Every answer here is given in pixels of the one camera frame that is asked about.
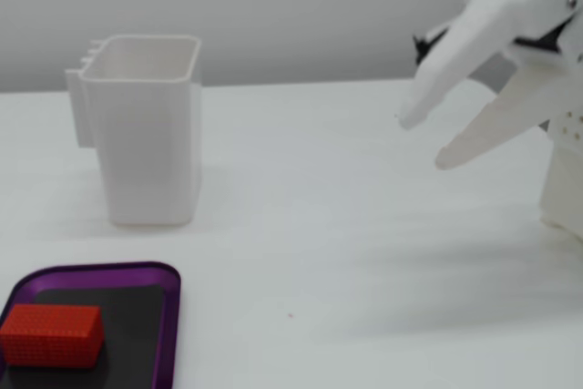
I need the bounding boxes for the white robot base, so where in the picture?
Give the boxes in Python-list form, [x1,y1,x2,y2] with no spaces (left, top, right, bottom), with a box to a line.
[539,106,583,244]

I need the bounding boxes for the red perforated cube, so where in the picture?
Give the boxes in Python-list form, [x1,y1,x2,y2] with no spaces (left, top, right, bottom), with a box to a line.
[0,303,105,368]

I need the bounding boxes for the white plastic box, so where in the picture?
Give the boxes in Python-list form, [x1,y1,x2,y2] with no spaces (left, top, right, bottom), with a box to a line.
[65,35,203,228]

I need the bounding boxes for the black wire with plug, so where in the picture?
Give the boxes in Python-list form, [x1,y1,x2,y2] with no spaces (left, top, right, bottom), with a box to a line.
[412,26,450,65]

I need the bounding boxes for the purple metal tray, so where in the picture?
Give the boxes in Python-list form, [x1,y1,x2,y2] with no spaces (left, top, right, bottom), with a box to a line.
[0,261,182,389]

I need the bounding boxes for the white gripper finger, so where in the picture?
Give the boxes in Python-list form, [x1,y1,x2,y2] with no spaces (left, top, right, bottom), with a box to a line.
[434,0,583,170]
[398,0,518,130]

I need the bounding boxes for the black tray mat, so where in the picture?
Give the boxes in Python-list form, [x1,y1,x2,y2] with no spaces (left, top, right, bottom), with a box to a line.
[0,283,166,389]

